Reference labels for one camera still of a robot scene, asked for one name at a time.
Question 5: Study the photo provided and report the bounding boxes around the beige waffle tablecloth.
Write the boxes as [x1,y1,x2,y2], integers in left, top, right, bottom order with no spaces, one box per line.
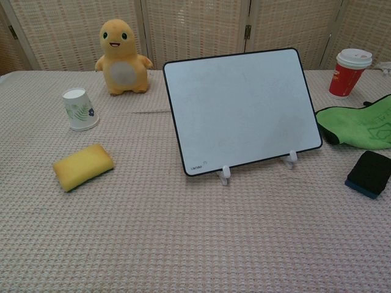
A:
[0,68,391,293]

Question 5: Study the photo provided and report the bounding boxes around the yellow sponge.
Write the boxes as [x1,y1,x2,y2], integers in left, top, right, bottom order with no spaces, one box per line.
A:
[52,143,116,193]

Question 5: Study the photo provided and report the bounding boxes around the white paper cup floral print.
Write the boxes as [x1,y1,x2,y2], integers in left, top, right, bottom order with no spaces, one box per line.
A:
[62,87,100,132]

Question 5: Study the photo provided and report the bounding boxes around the red coffee cup white lid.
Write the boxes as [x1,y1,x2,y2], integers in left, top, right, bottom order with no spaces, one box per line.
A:
[328,48,373,100]

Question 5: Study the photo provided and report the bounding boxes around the white tablet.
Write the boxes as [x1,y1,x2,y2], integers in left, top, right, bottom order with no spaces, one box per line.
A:
[163,47,324,177]

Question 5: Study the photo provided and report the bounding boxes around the green microfibre cloth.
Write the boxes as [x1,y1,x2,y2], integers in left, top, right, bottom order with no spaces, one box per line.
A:
[314,93,391,150]

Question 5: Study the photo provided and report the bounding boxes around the woven folding screen panel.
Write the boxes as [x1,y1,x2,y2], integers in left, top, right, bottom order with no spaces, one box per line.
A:
[0,0,34,76]
[244,0,340,71]
[141,0,250,71]
[319,0,391,71]
[5,0,147,73]

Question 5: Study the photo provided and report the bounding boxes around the white plastic whiteboard stand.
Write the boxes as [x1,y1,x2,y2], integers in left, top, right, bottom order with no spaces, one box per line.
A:
[216,149,299,186]

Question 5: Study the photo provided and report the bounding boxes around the yellow plush dinosaur toy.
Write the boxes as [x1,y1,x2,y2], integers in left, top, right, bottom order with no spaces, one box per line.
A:
[94,18,153,96]

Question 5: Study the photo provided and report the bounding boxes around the black small box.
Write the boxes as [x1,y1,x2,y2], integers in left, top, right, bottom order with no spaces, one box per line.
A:
[344,150,391,200]

